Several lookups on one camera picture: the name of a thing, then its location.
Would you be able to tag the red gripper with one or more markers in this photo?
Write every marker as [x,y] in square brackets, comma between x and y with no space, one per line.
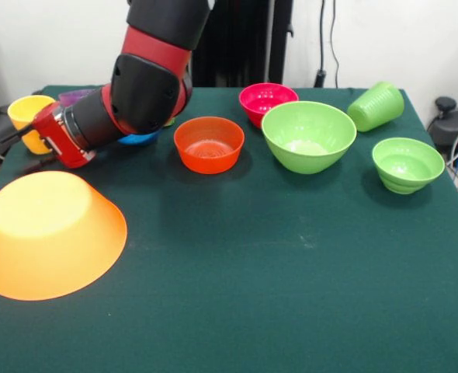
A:
[64,143]

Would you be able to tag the yellow ribbed cup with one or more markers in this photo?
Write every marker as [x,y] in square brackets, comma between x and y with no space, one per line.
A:
[23,110]

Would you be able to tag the large orange bowl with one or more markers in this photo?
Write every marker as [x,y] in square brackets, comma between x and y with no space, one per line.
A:
[46,241]

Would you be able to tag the red bowl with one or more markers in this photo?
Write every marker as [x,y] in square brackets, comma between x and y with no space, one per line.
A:
[209,161]

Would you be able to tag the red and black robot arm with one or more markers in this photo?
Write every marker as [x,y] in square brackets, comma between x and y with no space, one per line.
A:
[147,85]

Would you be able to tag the purple cup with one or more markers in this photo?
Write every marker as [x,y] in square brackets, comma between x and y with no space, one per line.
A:
[73,97]

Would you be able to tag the blue ribbed bowl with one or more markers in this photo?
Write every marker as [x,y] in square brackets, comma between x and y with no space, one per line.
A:
[139,140]

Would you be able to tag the green ribbed cup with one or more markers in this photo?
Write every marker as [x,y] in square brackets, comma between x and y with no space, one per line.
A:
[170,123]

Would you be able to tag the pink bowl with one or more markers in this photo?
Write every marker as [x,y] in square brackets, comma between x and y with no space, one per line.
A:
[260,101]

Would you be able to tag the dark green tablecloth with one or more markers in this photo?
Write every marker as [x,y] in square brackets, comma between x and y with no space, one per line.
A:
[252,272]

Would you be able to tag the large green bowl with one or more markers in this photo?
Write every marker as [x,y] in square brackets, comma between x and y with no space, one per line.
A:
[310,132]

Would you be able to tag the green smooth cup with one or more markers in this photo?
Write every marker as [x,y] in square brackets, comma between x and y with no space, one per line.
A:
[376,105]

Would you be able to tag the small green ribbed bowl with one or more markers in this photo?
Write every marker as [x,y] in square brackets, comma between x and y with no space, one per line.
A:
[407,163]

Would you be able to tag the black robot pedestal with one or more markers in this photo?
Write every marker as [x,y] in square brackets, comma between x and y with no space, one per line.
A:
[244,39]

